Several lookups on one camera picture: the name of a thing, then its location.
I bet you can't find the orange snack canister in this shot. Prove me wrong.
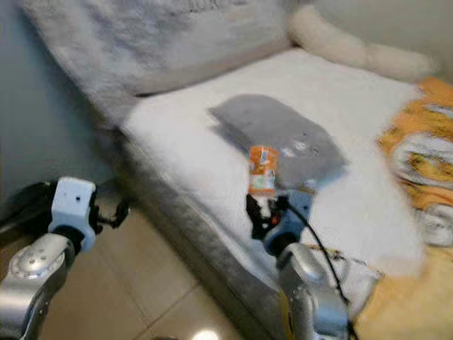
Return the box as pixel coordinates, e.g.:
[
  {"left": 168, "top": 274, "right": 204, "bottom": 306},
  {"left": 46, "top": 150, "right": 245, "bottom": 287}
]
[{"left": 248, "top": 145, "right": 279, "bottom": 197}]

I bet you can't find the grey bear pillow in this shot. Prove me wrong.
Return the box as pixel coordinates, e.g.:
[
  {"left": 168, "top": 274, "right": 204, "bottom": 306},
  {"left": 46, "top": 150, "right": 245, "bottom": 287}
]
[{"left": 209, "top": 94, "right": 348, "bottom": 191}]

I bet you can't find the yellow egg cartoon blanket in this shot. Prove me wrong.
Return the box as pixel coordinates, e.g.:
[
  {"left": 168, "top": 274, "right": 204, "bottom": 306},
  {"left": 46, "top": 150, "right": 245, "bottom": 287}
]
[{"left": 354, "top": 76, "right": 453, "bottom": 340}]

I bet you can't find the grey quilted bed base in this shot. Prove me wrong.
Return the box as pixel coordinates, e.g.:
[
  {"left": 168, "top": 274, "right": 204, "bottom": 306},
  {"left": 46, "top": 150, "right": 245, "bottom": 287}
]
[{"left": 117, "top": 135, "right": 287, "bottom": 340}]

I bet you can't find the white quilted mattress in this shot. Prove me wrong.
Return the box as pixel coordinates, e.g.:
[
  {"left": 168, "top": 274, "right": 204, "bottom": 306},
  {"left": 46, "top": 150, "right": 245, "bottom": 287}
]
[{"left": 120, "top": 48, "right": 432, "bottom": 277}]

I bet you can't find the black round object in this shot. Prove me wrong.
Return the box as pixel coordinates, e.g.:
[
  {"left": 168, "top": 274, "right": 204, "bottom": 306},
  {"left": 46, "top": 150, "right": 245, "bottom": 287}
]
[{"left": 0, "top": 181, "right": 61, "bottom": 227}]

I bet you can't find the beige bolster cushion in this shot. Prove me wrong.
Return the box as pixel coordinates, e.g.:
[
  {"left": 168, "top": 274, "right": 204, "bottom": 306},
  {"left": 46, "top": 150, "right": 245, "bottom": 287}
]
[{"left": 287, "top": 6, "right": 436, "bottom": 82}]

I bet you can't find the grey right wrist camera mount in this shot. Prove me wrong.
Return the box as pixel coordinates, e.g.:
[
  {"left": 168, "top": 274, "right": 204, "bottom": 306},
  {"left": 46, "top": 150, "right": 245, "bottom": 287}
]
[{"left": 263, "top": 190, "right": 316, "bottom": 245}]

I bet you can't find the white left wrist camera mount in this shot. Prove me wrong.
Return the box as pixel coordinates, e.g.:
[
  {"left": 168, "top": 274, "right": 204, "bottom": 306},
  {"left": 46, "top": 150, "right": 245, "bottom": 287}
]
[{"left": 51, "top": 177, "right": 98, "bottom": 234}]

